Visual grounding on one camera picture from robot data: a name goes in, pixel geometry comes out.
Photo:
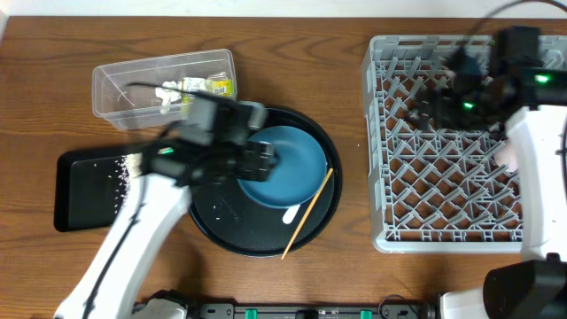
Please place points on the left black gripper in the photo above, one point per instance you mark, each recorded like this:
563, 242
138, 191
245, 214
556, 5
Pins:
244, 160

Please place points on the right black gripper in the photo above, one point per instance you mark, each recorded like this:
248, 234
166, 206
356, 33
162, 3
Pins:
437, 116

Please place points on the yellow green snack wrapper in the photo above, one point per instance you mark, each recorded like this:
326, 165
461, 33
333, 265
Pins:
219, 84

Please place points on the white tissue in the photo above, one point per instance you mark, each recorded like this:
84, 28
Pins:
168, 93

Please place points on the white pink cup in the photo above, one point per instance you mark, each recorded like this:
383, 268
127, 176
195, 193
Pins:
506, 157

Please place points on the blue plate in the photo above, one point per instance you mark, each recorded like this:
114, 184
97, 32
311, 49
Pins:
300, 168

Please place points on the pile of white rice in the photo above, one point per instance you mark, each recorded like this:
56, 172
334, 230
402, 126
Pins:
112, 180

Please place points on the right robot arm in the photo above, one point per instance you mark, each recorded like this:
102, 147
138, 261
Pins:
529, 100

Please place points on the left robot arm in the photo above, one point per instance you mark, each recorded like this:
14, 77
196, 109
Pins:
158, 198

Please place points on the grey dishwasher rack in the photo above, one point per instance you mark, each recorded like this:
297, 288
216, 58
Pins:
433, 190

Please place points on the round black tray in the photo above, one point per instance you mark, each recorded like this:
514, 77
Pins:
234, 222

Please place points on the clear plastic bin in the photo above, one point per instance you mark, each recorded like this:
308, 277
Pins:
124, 93

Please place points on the white plastic knife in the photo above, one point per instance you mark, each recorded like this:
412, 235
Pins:
290, 214

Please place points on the wooden chopstick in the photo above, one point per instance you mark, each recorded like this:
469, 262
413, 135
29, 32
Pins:
307, 213

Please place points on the black rectangular tray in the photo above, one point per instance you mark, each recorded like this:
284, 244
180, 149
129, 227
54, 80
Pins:
75, 206

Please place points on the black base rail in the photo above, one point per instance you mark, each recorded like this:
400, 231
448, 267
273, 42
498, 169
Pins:
397, 310

